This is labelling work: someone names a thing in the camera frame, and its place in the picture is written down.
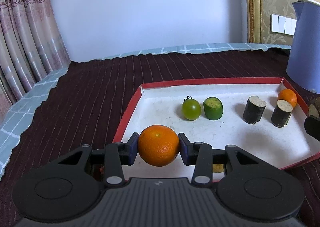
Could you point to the small orange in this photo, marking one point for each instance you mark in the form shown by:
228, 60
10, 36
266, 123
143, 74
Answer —
289, 96

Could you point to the green cucumber piece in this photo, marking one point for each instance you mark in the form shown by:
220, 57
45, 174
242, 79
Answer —
213, 108

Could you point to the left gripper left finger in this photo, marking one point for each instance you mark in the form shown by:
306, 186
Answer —
70, 185

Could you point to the pink patterned curtain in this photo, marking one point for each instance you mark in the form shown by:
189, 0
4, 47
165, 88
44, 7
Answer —
31, 47

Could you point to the light blue checked sheet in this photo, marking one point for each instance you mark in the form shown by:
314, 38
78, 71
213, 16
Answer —
20, 116

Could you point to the blue electric kettle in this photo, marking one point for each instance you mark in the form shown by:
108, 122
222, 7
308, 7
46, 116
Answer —
304, 61

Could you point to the green tomato with stem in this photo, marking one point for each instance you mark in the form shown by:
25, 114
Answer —
191, 108

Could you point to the dark striped table cloth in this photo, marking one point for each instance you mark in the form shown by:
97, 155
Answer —
89, 101

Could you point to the gold picture frame moulding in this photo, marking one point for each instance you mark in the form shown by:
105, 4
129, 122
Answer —
254, 20

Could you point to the brown kiwi fruit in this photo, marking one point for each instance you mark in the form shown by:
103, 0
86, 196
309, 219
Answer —
218, 168

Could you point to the red tray white inside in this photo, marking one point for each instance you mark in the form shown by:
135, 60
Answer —
160, 103

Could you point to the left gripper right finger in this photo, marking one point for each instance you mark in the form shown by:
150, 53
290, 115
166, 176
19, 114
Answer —
249, 189

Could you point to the large orange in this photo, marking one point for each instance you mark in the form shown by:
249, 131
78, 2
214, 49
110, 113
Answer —
158, 145

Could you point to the white wall switch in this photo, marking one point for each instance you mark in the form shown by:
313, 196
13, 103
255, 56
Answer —
283, 25

